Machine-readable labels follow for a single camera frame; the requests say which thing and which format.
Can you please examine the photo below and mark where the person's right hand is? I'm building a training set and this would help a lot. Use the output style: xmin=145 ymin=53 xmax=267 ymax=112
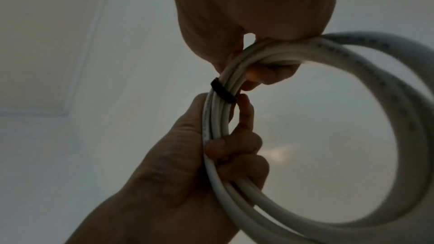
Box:
xmin=167 ymin=0 xmax=340 ymax=92

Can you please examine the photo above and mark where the person's left hand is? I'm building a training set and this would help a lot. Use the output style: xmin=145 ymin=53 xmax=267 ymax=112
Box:
xmin=97 ymin=92 xmax=271 ymax=244

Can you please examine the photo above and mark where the black zip tie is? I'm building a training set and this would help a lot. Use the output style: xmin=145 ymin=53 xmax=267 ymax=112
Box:
xmin=210 ymin=77 xmax=238 ymax=103

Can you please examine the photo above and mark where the white cable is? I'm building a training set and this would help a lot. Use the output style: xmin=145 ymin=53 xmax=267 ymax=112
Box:
xmin=202 ymin=30 xmax=434 ymax=244

